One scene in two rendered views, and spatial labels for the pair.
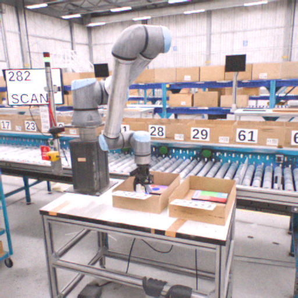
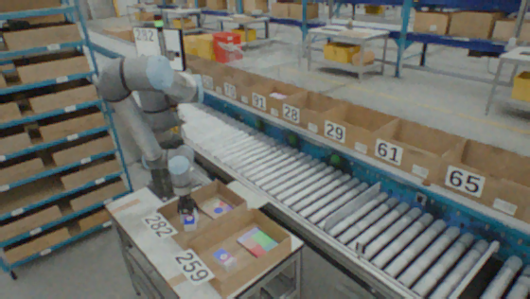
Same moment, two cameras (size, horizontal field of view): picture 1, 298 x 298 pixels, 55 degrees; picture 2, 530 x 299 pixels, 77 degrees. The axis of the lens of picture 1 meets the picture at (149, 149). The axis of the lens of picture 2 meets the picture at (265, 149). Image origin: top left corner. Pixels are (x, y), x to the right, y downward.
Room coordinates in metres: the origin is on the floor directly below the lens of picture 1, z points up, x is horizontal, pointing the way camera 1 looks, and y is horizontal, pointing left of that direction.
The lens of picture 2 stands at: (0.52, -0.92, 1.91)
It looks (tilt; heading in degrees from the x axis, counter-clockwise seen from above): 29 degrees down; 27
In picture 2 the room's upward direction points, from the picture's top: 3 degrees counter-clockwise
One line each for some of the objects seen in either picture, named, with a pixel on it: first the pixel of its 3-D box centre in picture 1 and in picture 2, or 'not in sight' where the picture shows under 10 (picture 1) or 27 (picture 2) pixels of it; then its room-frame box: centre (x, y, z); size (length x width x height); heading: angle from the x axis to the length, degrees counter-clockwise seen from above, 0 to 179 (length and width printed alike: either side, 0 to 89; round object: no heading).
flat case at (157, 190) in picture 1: (155, 190); (220, 210); (1.66, -0.03, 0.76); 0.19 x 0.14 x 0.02; 71
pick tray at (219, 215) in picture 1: (204, 197); (239, 248); (1.44, -0.29, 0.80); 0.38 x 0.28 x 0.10; 156
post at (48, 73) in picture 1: (53, 123); (171, 94); (2.34, 0.78, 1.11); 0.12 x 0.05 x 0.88; 66
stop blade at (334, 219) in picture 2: (244, 170); (354, 205); (1.98, -0.69, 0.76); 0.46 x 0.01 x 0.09; 156
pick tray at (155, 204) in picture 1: (148, 189); (203, 212); (1.58, 0.01, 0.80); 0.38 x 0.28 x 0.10; 157
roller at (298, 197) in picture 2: (204, 171); (313, 188); (2.10, -0.42, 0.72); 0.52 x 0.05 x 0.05; 156
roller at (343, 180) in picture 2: (212, 173); (321, 193); (2.07, -0.48, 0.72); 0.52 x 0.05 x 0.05; 156
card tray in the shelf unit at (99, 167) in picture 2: not in sight; (87, 166); (1.90, 1.38, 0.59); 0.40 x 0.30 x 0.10; 154
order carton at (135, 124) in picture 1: (134, 128); (277, 98); (2.85, 0.14, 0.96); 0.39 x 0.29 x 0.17; 66
